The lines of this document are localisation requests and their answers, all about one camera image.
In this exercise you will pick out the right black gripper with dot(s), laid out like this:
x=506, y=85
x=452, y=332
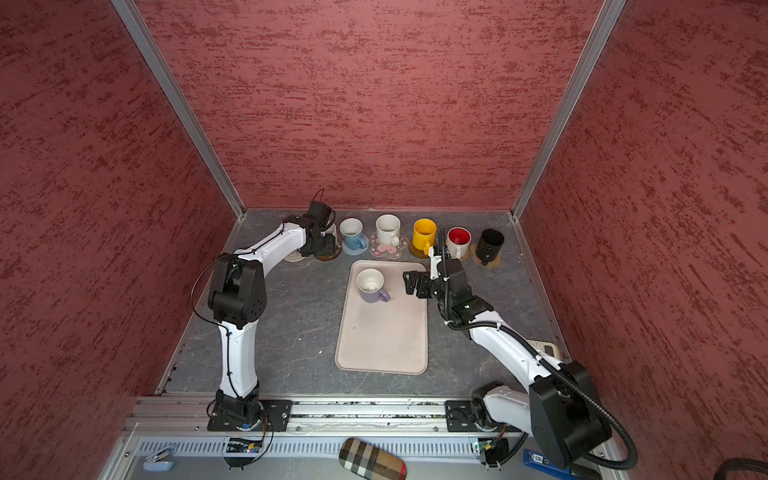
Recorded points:
x=411, y=284

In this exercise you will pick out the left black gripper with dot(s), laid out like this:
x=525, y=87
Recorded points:
x=328, y=248

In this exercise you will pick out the blue floral mug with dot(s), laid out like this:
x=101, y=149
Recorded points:
x=351, y=228

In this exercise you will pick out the dark glossy brown coaster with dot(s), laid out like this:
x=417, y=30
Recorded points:
x=330, y=256

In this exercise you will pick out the white patterned round coaster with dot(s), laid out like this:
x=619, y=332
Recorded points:
x=294, y=257

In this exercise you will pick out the lavender mug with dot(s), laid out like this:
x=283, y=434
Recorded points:
x=370, y=283

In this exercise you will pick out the grey round coaster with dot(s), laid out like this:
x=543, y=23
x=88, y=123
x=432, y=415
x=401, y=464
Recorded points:
x=361, y=246

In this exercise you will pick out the yellow mug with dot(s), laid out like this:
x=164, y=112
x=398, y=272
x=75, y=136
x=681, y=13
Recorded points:
x=424, y=234

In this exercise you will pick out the beige serving tray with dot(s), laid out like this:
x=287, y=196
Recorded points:
x=383, y=337

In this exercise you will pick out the red interior mug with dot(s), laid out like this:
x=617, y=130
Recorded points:
x=458, y=241

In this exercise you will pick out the cork coaster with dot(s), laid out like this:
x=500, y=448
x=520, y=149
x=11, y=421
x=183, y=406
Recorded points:
x=496, y=262

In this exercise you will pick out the white mug front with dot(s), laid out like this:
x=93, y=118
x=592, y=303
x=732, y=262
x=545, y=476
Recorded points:
x=388, y=230

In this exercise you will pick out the white mug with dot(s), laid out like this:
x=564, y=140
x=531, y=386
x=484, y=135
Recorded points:
x=331, y=232
x=388, y=230

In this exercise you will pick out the black mug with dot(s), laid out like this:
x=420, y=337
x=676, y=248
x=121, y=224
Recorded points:
x=489, y=246

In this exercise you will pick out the brown wooden coaster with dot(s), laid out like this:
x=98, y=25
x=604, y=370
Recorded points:
x=418, y=253

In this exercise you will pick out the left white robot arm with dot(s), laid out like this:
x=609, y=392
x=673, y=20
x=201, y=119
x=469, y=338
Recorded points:
x=238, y=298

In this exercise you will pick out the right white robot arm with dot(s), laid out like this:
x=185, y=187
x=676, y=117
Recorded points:
x=552, y=407

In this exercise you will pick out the pink flower coaster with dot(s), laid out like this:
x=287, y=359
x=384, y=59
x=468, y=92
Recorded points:
x=387, y=252

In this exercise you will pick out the beige calculator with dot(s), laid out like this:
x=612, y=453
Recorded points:
x=548, y=348

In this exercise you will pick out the plaid glasses case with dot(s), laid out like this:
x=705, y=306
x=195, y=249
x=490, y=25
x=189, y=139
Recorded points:
x=370, y=462

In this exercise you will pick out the blue tool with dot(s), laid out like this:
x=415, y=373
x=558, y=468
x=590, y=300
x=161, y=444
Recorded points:
x=542, y=464

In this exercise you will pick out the small stapler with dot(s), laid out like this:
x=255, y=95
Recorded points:
x=159, y=461

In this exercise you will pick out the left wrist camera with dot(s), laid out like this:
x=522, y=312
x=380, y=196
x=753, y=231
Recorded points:
x=320, y=211

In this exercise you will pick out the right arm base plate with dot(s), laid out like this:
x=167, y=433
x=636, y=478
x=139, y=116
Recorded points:
x=462, y=415

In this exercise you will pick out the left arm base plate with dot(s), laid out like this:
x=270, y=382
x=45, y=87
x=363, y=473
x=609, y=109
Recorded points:
x=275, y=415

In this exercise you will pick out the aluminium rail frame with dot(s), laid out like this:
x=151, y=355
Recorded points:
x=412, y=428

